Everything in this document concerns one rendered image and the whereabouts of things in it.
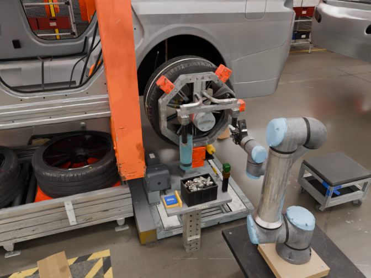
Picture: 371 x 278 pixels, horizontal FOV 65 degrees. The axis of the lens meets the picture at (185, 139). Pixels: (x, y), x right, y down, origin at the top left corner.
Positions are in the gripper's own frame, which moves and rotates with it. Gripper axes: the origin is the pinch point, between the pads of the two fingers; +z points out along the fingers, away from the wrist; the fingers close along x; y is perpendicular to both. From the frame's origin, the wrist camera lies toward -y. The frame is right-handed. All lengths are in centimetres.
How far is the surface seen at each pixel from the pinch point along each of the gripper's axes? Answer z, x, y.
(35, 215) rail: 10, -133, 51
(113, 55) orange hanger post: 2, -71, -50
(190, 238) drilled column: -25, -37, 69
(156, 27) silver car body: 54, -36, -54
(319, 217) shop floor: -25, 72, 83
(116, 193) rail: 10, -80, 47
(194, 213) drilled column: -25, -34, 47
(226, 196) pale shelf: -24.5, -13.0, 38.0
